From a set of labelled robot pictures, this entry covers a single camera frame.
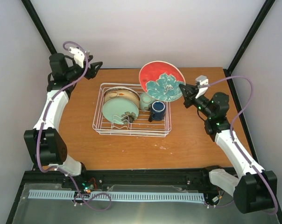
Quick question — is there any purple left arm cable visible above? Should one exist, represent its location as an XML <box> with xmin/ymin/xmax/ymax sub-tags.
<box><xmin>35</xmin><ymin>41</ymin><xmax>112</xmax><ymax>211</ymax></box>

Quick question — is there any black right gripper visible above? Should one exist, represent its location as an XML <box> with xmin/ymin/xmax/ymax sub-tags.
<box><xmin>179</xmin><ymin>83</ymin><xmax>213</xmax><ymax>119</ymax></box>

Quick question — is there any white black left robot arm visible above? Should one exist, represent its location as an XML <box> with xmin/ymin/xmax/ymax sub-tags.
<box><xmin>24</xmin><ymin>49</ymin><xmax>103</xmax><ymax>188</ymax></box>

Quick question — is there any black enclosure frame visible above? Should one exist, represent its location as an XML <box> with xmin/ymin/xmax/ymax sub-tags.
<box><xmin>6</xmin><ymin>0</ymin><xmax>282</xmax><ymax>224</ymax></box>

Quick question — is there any floral patterned plate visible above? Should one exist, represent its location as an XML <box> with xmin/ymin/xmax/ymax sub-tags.
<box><xmin>104</xmin><ymin>86</ymin><xmax>140</xmax><ymax>100</ymax></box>

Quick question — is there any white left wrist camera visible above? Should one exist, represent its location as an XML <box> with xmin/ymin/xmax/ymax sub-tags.
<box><xmin>69</xmin><ymin>47</ymin><xmax>90</xmax><ymax>68</ymax></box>

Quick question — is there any plain green plate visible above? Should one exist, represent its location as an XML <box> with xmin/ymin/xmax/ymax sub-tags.
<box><xmin>102</xmin><ymin>98</ymin><xmax>139</xmax><ymax>125</ymax></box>

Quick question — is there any green floral ceramic bowl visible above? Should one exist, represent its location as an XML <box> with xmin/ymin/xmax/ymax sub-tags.
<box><xmin>139</xmin><ymin>92</ymin><xmax>156</xmax><ymax>111</ymax></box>

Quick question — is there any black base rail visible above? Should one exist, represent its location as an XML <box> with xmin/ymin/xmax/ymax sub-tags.
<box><xmin>22</xmin><ymin>168</ymin><xmax>213</xmax><ymax>189</ymax></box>

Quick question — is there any beige bird painted plate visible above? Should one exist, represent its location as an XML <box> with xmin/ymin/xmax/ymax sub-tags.
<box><xmin>104</xmin><ymin>90</ymin><xmax>140</xmax><ymax>107</ymax></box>

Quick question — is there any white wire dish rack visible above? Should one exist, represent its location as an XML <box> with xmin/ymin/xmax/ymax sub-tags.
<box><xmin>92</xmin><ymin>83</ymin><xmax>171</xmax><ymax>137</ymax></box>

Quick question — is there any dark blue ceramic mug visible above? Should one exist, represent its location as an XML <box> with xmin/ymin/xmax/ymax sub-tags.
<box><xmin>148</xmin><ymin>101</ymin><xmax>166</xmax><ymax>122</ymax></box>

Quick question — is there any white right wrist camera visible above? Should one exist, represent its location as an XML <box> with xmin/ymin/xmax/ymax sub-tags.
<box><xmin>195</xmin><ymin>75</ymin><xmax>209</xmax><ymax>99</ymax></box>

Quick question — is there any light blue cable duct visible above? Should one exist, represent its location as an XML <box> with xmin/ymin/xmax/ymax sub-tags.
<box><xmin>28</xmin><ymin>189</ymin><xmax>204</xmax><ymax>203</ymax></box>

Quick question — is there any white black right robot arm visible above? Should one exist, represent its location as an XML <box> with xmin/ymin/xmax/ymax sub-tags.
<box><xmin>179</xmin><ymin>84</ymin><xmax>278</xmax><ymax>215</ymax></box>

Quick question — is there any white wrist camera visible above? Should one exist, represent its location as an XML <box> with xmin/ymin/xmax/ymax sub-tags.
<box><xmin>69</xmin><ymin>47</ymin><xmax>90</xmax><ymax>68</ymax></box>
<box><xmin>195</xmin><ymin>75</ymin><xmax>209</xmax><ymax>99</ymax></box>

